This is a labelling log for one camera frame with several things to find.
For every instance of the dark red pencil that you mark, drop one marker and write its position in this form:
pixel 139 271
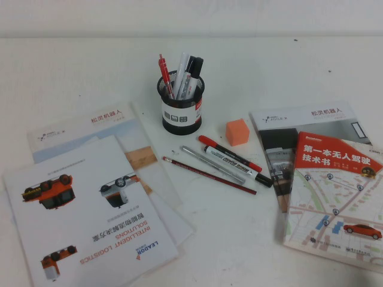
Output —
pixel 209 177

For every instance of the red capped marker pen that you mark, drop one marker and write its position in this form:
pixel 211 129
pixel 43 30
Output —
pixel 206 139

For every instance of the black mesh pen holder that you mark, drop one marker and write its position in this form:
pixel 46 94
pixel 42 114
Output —
pixel 179 125

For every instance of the silver pen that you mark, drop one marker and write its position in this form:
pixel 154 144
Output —
pixel 209 163

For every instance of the white pen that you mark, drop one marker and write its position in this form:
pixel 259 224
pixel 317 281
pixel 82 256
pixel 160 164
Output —
pixel 182 65

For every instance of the red ballpoint pen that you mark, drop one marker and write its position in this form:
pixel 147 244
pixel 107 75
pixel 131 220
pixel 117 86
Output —
pixel 164 68

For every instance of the white board marker black cap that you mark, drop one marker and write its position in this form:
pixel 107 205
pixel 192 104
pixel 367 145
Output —
pixel 230 160

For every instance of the orange foam cube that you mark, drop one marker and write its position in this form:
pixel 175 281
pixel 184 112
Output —
pixel 237 133

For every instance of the white paper sheet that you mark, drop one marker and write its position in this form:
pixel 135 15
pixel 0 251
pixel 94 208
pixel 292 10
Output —
pixel 179 224

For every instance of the AgileX brochure with room photo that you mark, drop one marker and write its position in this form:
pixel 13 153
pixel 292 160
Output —
pixel 299 119

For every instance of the Leador logistics brochure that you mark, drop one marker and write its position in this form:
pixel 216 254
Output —
pixel 89 194

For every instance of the AgileX brochure with wood photo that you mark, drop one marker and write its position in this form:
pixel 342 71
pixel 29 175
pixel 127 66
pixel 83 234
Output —
pixel 74 128

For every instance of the red autonomous driving book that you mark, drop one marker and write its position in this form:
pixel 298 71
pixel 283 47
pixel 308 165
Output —
pixel 329 194

